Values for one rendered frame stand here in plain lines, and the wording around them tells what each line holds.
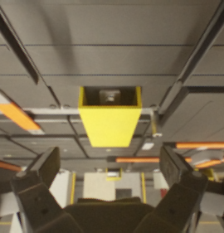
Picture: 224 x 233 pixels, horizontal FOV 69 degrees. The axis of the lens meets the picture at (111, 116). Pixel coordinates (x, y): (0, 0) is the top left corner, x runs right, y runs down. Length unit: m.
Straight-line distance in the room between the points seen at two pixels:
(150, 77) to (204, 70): 0.05
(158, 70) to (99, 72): 0.06
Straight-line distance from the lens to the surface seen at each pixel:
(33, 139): 0.39
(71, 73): 0.16
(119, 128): 0.23
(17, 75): 0.18
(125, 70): 0.16
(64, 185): 4.66
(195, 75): 0.18
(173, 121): 0.26
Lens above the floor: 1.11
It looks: 25 degrees down
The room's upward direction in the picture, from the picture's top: 180 degrees clockwise
